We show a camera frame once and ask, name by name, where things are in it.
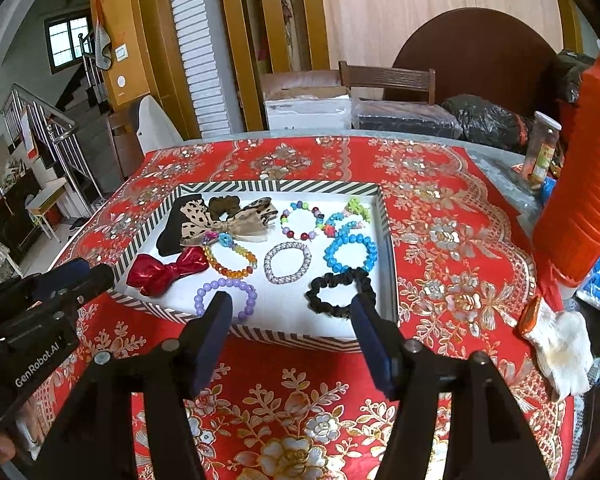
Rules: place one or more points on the white work glove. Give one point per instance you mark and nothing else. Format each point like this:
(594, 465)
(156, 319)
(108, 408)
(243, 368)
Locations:
(562, 345)

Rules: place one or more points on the small white desk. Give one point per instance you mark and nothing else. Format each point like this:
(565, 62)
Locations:
(45, 195)

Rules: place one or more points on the black plastic bag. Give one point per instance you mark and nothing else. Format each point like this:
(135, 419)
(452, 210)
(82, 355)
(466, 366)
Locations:
(485, 120)
(572, 75)

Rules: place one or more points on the yellow wooden frame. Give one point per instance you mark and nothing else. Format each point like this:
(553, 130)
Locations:
(280, 15)

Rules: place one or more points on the white corrugated panel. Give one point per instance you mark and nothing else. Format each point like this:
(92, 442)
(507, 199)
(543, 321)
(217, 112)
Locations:
(205, 50)

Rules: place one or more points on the round brown table top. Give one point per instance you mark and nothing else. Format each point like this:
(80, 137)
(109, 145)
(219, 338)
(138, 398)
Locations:
(480, 50)

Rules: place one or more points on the black scrunchie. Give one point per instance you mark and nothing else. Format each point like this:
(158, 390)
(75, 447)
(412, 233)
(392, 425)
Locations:
(325, 287)

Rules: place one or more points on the white rounded board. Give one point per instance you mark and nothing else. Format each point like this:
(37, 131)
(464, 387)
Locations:
(155, 130)

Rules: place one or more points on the red shiny bow hair clip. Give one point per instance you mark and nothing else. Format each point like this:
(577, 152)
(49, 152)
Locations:
(150, 272)

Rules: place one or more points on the black velvet hair accessory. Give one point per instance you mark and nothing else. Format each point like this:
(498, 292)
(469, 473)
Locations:
(167, 240)

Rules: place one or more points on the brown scrunchie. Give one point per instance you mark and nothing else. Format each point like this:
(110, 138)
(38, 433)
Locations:
(220, 206)

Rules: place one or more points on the white cardboard box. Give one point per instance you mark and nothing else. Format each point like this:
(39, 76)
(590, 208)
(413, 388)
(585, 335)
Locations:
(305, 112)

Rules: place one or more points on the black plastic-wrapped package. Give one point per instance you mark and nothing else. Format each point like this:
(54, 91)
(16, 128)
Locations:
(405, 117)

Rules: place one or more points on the beige sheer bow hair clip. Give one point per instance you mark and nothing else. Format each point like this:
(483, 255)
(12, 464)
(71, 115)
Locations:
(245, 227)

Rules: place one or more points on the red floral tablecloth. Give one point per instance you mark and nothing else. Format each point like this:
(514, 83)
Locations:
(455, 260)

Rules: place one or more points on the dark wooden cabinet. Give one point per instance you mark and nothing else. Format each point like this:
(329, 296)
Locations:
(10, 210)

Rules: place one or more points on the cream polka dot bow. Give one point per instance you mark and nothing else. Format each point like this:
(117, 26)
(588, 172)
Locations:
(192, 220)

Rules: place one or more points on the person's left hand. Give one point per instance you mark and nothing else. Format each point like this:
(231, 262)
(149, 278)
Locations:
(32, 425)

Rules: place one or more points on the wooden chair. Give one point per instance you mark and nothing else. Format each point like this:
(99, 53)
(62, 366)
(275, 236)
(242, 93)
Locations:
(387, 80)

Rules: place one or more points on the striped white tray box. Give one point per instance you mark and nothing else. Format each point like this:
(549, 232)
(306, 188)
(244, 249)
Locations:
(290, 305)

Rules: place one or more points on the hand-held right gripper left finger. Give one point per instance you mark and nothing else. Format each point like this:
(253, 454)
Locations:
(215, 340)

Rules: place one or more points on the orange ribbed plastic stool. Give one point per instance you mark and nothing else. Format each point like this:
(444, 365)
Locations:
(580, 175)

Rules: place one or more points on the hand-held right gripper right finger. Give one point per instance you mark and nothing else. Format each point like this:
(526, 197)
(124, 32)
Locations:
(370, 345)

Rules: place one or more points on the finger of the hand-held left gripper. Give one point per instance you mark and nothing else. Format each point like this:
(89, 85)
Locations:
(67, 272)
(92, 282)

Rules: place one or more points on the white wall switch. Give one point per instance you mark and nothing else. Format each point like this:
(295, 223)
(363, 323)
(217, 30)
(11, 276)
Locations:
(121, 52)

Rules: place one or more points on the clear labelled jar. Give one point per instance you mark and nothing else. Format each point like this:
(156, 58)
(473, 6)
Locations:
(542, 150)

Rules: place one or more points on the metal stair railing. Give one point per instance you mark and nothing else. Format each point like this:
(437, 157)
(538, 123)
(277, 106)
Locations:
(55, 130)

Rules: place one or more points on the dark framed window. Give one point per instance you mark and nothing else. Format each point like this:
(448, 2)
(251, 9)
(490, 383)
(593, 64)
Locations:
(67, 42)

